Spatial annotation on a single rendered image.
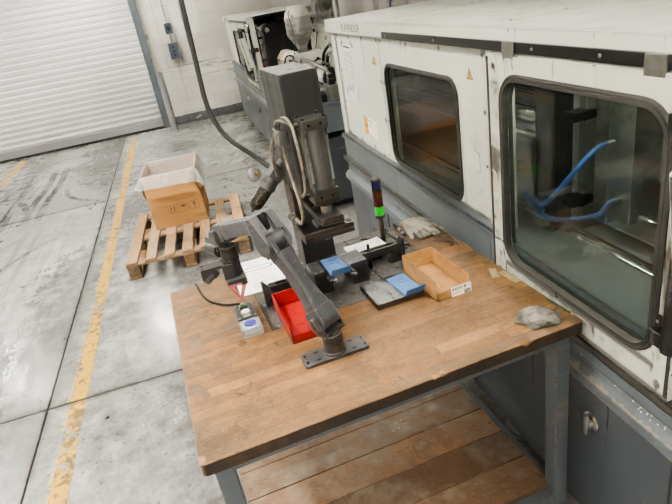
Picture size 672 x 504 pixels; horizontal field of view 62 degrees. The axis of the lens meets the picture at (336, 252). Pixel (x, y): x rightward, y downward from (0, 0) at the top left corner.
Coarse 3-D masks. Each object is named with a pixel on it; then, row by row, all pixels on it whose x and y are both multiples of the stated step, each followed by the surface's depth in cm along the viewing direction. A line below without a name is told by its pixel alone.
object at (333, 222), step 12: (312, 204) 205; (324, 204) 189; (324, 216) 189; (336, 216) 188; (300, 228) 194; (312, 228) 192; (324, 228) 190; (336, 228) 191; (348, 228) 192; (312, 240) 189
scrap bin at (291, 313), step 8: (272, 296) 191; (280, 296) 194; (288, 296) 195; (296, 296) 196; (280, 304) 195; (288, 304) 195; (296, 304) 194; (280, 312) 181; (288, 312) 190; (296, 312) 189; (304, 312) 189; (288, 320) 186; (296, 320) 185; (304, 320) 184; (288, 328) 174; (296, 328) 180; (304, 328) 180; (296, 336) 172; (304, 336) 173; (312, 336) 174
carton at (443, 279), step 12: (420, 252) 202; (432, 252) 203; (408, 264) 197; (420, 264) 204; (432, 264) 204; (444, 264) 196; (456, 264) 188; (420, 276) 189; (432, 276) 196; (444, 276) 195; (456, 276) 190; (468, 276) 182; (432, 288) 182; (444, 288) 188; (456, 288) 182; (468, 288) 184
